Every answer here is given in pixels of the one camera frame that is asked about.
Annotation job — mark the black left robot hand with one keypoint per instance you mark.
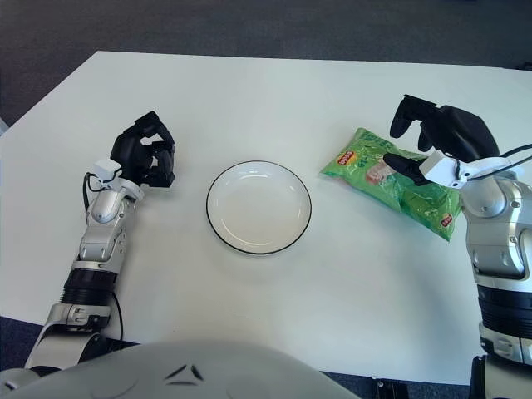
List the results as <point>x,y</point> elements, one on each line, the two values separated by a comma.
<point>126,151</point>

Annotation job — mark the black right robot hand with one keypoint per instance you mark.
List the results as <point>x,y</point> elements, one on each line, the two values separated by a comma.
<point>461,133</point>

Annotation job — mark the green snack bag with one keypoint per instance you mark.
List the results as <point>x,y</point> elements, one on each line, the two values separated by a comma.
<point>374,178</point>

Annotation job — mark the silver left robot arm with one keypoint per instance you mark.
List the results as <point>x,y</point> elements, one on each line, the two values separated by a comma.
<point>101,230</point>

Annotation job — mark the white plate with black rim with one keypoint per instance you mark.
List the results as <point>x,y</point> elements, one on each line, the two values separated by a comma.
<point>259,208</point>

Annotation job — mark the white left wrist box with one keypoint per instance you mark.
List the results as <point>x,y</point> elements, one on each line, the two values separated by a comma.
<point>107,169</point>

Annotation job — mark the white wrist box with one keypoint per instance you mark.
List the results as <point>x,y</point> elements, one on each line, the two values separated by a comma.
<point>107,169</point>
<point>440,170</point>

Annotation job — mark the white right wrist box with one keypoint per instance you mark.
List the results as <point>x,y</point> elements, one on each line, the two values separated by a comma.
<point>440,170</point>

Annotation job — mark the white table leg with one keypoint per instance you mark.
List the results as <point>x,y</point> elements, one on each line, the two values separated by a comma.
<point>3,125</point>

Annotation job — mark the grey robot torso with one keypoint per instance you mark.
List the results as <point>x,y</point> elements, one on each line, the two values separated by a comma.
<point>187,374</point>

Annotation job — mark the black base under table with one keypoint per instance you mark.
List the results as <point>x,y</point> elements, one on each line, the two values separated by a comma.
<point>390,390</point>

